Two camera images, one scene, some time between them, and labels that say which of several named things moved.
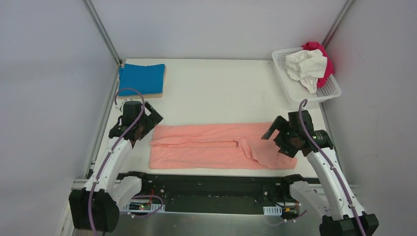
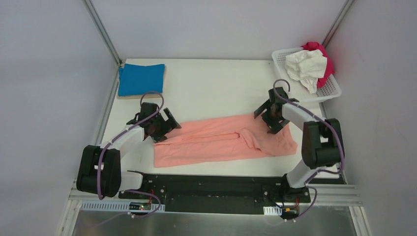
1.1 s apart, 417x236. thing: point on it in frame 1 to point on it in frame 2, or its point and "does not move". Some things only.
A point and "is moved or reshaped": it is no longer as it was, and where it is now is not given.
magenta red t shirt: x=314 y=45 does not move
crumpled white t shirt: x=307 y=66 does not move
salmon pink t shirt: x=229 y=146 is moved or reshaped
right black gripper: x=282 y=136 to x=270 y=116
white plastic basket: x=329 y=88 does not move
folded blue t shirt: x=147 y=79 does not move
